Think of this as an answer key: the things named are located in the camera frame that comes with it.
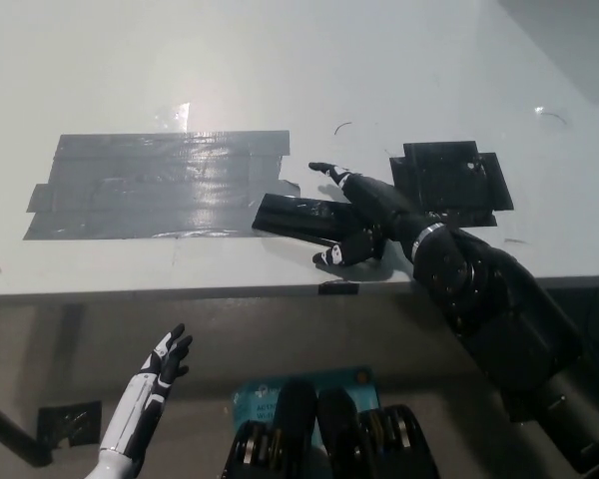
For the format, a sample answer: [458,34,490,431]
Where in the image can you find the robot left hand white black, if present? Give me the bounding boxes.
[99,322,195,459]

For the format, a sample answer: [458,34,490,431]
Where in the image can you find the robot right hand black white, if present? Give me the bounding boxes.
[307,160,430,268]

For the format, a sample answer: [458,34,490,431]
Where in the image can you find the black stapler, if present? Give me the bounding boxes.
[252,193,361,246]

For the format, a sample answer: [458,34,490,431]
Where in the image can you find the black tape patch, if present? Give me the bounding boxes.
[388,141,515,230]

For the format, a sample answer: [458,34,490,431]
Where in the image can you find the black table leg bar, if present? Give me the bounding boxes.
[0,395,56,468]

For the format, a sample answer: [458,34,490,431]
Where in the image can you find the grey duct tape patch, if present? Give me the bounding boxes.
[22,129,303,244]

